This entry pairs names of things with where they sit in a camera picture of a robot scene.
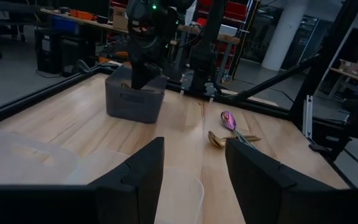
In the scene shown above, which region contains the iridescent rainbow metal spoon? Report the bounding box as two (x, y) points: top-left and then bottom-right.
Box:
(219, 110), (257, 150)

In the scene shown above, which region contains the red storage rack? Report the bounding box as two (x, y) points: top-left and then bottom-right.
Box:
(194, 0), (250, 71)

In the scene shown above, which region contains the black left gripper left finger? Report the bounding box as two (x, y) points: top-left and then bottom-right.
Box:
(0, 137), (165, 224)

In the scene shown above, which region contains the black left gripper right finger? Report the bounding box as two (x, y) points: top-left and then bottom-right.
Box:
(224, 138), (358, 224)

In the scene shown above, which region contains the orange tool case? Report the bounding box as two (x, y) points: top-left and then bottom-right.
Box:
(68, 9), (95, 22)

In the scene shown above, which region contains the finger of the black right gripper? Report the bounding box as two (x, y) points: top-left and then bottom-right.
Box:
(144, 62), (163, 82)
(131, 63), (150, 91)

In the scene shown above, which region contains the blue storage box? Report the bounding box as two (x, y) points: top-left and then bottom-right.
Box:
(51, 15), (81, 35)

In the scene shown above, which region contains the black equipment case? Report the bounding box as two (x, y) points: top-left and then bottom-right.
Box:
(60, 35), (98, 78)

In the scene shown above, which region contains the small wooden side table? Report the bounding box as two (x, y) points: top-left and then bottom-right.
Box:
(327, 66), (358, 100)

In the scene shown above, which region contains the white round pillar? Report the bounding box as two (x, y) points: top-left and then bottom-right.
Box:
(260, 0), (311, 72)

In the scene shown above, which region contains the wooden spoon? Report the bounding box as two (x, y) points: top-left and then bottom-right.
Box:
(221, 134), (259, 139)

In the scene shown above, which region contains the brown cardboard box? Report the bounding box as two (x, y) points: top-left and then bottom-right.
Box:
(112, 6), (129, 31)

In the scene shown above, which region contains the long wooden workbench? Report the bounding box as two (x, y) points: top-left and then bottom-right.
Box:
(40, 7), (241, 45)

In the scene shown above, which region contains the small open cardboard box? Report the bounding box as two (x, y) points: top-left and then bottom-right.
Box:
(338, 58), (358, 75)

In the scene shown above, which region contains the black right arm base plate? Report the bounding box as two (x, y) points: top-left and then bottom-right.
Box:
(180, 73), (218, 98)

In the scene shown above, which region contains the black computer tower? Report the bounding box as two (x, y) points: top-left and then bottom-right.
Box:
(34, 28), (63, 75)

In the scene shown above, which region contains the silver aluminium bracket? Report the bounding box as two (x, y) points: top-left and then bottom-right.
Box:
(301, 95), (314, 140)

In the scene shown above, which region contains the black aluminium rig frame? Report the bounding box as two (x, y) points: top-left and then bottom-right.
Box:
(0, 0), (358, 190)

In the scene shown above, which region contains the grey plastic bin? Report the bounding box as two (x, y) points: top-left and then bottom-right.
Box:
(104, 65), (168, 124)

